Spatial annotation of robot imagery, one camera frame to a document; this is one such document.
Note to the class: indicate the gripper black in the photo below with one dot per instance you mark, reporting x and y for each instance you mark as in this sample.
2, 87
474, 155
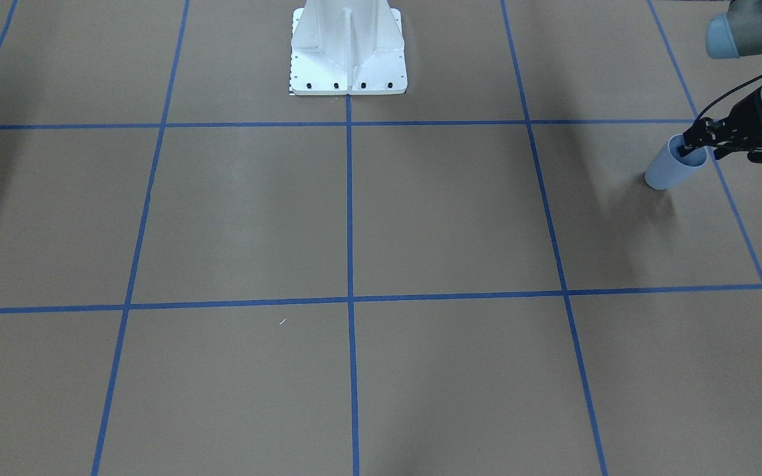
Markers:
742, 121

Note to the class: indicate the light blue plastic cup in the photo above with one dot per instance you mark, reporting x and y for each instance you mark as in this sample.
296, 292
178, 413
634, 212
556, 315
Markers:
668, 168

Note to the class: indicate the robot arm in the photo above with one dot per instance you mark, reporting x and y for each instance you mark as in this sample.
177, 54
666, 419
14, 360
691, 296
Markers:
733, 34

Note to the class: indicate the white pedestal column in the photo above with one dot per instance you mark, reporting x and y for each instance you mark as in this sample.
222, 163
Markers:
347, 48

